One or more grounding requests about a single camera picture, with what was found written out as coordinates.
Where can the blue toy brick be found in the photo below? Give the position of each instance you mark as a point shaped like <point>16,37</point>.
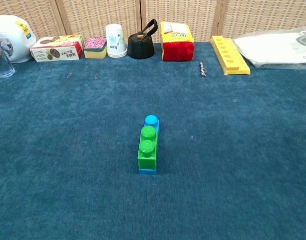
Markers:
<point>150,120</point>

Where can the green toy brick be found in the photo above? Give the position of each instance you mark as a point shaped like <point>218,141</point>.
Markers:
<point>147,160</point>

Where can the metal paper clip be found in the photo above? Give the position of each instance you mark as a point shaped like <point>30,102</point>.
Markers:
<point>95,76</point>
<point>69,75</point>

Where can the red yellow snack bag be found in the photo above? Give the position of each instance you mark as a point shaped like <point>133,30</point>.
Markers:
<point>177,50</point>

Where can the white paper cup stack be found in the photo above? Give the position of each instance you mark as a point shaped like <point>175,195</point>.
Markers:
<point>115,40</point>

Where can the pink yellow sponge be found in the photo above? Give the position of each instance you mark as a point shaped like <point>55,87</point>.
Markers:
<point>95,45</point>

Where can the yellow holed tray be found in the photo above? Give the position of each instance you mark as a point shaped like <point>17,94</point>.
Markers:
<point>233,60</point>

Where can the red white cookie box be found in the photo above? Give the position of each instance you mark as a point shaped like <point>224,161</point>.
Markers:
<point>58,51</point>

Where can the woven folding screen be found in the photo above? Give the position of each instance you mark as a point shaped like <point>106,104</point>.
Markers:
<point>92,15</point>

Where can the clear plastic bag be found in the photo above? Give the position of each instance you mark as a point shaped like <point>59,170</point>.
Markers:
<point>267,47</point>

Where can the clear glass cup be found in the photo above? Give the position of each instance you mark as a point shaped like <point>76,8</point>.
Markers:
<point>1,67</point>

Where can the white plastic wipes tub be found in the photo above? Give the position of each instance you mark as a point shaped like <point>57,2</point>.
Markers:
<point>13,32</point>

